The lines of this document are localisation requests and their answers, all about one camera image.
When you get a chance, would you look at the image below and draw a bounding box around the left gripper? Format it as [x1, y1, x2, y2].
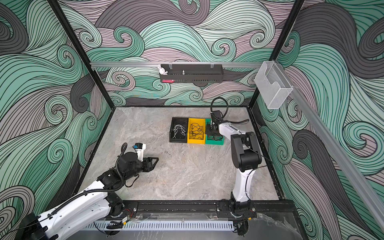
[124, 156, 159, 182]

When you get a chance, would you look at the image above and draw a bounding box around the black cable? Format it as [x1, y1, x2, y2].
[188, 122, 206, 141]

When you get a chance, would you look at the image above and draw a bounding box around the white cable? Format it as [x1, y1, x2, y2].
[171, 124, 188, 140]

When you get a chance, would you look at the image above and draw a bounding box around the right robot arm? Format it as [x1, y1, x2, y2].
[206, 97, 264, 216]

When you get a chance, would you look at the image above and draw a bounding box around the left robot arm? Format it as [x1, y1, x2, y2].
[15, 143, 159, 240]

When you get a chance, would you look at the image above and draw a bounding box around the green plastic bin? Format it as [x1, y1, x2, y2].
[205, 119, 225, 146]

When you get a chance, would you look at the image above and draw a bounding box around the yellow plastic bin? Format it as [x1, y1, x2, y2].
[187, 118, 206, 145]

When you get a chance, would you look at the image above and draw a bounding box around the black plastic bin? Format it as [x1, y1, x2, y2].
[169, 117, 189, 143]

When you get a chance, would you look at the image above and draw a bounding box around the white rabbit figurine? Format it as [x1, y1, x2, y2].
[158, 65, 168, 75]

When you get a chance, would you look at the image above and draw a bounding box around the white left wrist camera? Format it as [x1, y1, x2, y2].
[133, 143, 146, 162]

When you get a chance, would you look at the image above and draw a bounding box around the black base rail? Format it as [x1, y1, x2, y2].
[108, 200, 296, 219]

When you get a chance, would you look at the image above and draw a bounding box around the black wall shelf tray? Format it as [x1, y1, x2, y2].
[159, 64, 224, 85]

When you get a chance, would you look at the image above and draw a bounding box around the clear acrylic wall holder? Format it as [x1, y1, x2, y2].
[254, 61, 293, 110]

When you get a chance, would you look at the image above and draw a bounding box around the white slotted cable duct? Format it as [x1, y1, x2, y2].
[80, 220, 235, 232]

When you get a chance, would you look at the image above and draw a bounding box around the aluminium wall rail back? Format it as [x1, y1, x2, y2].
[90, 61, 262, 69]

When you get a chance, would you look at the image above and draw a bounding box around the aluminium wall rail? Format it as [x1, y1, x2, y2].
[90, 61, 262, 69]
[274, 61, 384, 229]

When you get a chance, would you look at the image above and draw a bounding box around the aluminium wall rail right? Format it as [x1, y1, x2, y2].
[274, 61, 384, 229]

